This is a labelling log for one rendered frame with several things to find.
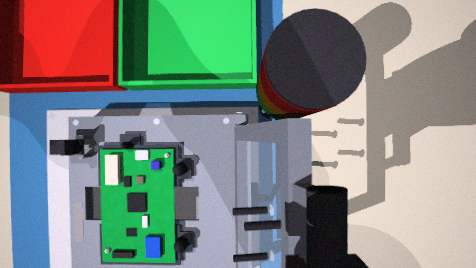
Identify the green bin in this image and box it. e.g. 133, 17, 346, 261
118, 0, 257, 91

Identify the red bin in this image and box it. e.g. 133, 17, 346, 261
0, 0, 127, 93

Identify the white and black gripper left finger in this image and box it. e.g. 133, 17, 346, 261
286, 255, 308, 268

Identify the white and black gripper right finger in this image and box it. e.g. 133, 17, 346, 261
347, 254, 369, 268

